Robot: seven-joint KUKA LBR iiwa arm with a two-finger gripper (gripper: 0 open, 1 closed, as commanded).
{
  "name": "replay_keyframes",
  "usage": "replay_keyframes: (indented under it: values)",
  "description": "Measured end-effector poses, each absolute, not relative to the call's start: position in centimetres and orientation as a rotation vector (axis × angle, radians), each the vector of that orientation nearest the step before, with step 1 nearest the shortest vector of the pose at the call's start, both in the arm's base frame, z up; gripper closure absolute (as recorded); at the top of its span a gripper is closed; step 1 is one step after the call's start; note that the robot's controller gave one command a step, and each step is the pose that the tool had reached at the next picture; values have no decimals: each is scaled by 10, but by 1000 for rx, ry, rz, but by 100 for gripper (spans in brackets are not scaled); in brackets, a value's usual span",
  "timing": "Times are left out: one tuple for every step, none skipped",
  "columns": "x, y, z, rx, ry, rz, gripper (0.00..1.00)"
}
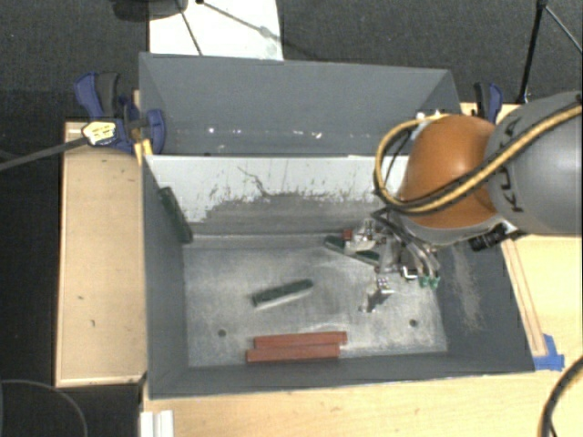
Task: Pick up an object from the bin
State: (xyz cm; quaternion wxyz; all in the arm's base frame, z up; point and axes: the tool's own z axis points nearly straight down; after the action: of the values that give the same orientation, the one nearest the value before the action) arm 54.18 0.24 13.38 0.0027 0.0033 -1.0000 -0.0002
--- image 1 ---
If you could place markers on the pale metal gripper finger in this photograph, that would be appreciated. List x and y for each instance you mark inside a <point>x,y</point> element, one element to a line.
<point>364,239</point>
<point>375,295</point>

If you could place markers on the red-brown flat block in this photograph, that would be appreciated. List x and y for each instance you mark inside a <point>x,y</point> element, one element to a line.
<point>300,338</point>
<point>347,234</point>
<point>291,354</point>

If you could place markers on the dark green flat block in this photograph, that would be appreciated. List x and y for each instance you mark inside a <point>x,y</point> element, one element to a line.
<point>176,216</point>
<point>334,242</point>
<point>282,291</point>

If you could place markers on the grey metal bin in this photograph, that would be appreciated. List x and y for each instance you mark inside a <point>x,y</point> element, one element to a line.
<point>291,107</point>

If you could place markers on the pale wood flat board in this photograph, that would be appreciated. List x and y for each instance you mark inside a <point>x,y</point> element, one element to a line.
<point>102,262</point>

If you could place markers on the black cylinder on white bracket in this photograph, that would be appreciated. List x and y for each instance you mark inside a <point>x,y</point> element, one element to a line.
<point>488,239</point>

